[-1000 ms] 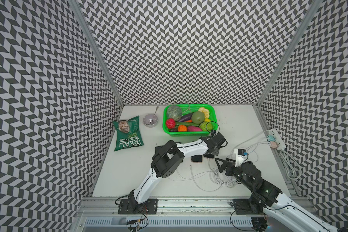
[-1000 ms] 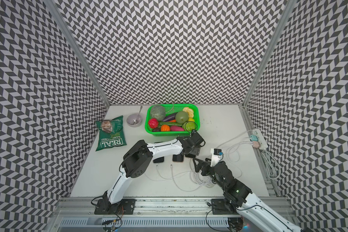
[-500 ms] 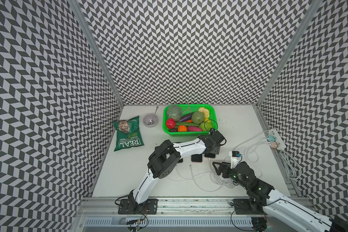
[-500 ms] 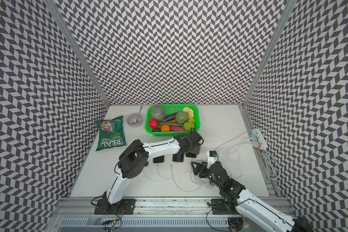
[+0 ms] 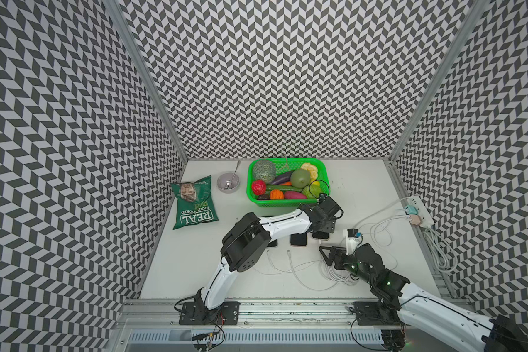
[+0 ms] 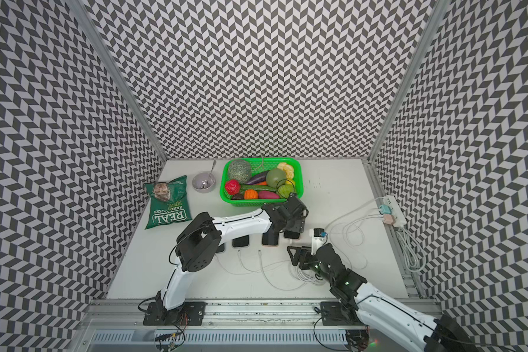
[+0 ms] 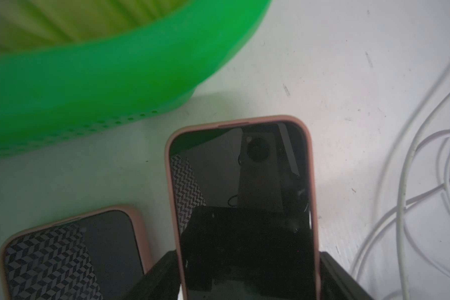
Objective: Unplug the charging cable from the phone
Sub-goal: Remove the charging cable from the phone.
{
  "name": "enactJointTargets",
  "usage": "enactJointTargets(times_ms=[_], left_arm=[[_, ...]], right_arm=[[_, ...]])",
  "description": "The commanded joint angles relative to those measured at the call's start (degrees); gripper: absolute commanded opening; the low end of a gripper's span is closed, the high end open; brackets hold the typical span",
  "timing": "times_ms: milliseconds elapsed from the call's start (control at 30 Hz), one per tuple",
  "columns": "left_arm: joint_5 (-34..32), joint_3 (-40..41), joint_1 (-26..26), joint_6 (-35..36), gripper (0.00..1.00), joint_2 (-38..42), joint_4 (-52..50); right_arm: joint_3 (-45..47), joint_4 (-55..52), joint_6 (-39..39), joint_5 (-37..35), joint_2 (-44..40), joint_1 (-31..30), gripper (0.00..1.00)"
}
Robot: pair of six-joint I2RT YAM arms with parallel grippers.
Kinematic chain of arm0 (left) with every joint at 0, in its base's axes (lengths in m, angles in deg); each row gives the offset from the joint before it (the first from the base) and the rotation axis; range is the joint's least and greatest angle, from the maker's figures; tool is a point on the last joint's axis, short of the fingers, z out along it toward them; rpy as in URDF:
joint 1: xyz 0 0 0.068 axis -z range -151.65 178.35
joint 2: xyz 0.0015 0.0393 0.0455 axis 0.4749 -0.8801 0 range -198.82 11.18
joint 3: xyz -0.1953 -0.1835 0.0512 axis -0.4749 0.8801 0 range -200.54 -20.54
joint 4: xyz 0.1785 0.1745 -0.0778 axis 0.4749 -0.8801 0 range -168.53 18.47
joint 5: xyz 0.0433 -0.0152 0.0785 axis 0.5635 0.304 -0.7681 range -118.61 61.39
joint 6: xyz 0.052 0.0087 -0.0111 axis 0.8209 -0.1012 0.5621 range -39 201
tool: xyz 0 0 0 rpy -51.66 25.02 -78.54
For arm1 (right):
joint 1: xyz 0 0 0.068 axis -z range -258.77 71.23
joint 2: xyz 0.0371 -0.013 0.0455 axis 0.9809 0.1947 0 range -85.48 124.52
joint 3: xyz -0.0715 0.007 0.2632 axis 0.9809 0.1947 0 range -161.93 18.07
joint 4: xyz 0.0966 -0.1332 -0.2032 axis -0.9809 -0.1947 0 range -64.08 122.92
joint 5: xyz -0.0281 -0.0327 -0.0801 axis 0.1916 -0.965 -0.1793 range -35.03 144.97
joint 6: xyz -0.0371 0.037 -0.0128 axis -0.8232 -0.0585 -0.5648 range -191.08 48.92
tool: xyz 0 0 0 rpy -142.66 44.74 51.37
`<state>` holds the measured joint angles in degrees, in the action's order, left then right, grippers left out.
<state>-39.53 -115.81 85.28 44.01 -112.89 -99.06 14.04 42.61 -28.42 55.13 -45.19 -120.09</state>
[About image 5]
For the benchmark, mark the magenta sweet potato toy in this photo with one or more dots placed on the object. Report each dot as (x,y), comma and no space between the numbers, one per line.
(292,195)

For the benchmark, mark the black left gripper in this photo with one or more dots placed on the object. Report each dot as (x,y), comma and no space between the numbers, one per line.
(330,225)

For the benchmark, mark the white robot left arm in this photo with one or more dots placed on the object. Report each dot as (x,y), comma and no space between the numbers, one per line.
(243,246)

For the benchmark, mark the green round fruit toy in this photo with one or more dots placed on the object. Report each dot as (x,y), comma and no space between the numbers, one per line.
(300,178)

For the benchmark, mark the orange pumpkin toy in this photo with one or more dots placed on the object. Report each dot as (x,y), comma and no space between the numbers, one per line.
(276,195)

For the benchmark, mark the purple eggplant toy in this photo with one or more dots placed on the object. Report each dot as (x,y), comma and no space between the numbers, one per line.
(283,178)

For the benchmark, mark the teal usb charger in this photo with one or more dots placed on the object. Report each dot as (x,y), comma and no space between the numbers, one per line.
(411,210)

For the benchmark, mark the aluminium front rail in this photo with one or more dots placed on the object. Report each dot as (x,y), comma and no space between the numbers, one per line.
(253,313)

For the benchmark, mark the white power strip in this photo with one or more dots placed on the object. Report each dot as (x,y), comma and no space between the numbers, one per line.
(425,218)

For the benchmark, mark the green cucumber toy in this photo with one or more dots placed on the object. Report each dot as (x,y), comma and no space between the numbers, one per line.
(283,188)

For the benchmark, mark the netted green melon toy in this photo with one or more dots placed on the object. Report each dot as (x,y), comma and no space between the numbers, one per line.
(264,170)

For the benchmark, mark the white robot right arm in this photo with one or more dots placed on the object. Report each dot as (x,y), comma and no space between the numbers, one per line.
(401,302)

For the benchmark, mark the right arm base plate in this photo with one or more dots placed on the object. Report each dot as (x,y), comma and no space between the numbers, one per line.
(375,314)

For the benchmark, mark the grey bowl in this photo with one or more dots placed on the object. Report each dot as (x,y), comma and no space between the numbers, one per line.
(222,181)

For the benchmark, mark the green plastic basket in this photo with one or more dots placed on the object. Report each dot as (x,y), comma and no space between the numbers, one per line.
(285,165)

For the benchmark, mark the cream cauliflower toy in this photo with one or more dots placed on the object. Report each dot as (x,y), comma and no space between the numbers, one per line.
(312,170)

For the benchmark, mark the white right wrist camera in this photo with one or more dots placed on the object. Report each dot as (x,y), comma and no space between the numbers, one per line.
(353,239)

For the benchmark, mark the pink usb charger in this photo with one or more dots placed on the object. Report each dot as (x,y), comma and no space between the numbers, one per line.
(416,218)

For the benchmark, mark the metal spoon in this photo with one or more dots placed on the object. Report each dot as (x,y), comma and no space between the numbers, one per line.
(235,172)

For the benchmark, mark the light green cabbage toy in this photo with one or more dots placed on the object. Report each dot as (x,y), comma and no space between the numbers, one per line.
(312,191)

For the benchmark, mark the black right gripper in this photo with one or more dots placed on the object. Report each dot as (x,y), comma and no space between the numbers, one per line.
(335,251)

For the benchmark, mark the green chips bag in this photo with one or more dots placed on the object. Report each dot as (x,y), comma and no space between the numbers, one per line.
(194,203)

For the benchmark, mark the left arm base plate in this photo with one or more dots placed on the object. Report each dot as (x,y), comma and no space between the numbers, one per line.
(193,314)

